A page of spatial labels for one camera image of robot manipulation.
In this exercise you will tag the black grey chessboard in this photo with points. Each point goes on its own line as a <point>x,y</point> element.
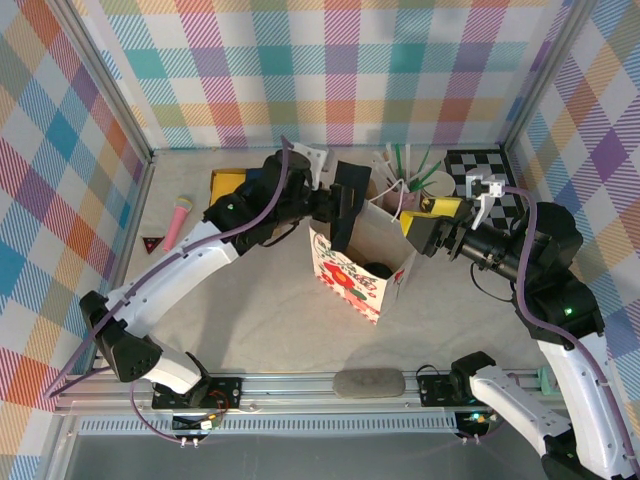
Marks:
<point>492,160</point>

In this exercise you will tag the grey oval stone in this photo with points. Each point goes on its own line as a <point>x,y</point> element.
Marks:
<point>368,383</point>

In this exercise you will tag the wide aluminium base rail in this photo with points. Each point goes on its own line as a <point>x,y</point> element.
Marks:
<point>290,392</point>

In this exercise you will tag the pink toy microphone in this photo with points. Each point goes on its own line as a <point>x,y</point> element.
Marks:
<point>176,225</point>

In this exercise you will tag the white flower print paper bag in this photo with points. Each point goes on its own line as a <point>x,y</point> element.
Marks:
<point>350,280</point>

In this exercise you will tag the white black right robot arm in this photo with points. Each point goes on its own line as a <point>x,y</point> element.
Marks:
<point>585,400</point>

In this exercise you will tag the kraft paper coffee cup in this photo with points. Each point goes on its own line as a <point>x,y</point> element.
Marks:
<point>440,184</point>

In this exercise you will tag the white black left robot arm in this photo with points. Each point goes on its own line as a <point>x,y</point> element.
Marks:
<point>175,280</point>

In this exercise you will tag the black plastic cup lid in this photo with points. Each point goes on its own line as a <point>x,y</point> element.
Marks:
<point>376,269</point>

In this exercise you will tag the aluminium frame post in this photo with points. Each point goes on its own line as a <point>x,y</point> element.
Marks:
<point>545,75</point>
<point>110,82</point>

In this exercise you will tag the red black triangle toy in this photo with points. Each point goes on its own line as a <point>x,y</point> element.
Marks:
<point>152,244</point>

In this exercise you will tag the teal alarm clock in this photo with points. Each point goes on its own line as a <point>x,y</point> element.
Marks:
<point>544,382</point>

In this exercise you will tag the green plastic stirrer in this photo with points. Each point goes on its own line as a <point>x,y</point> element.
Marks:
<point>416,185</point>
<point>421,165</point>
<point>429,173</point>

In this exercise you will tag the aluminium side rail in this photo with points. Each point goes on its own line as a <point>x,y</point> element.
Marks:
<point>140,190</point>

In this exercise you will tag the small electronics board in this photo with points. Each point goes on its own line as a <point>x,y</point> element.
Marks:
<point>200,424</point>
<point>477,418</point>

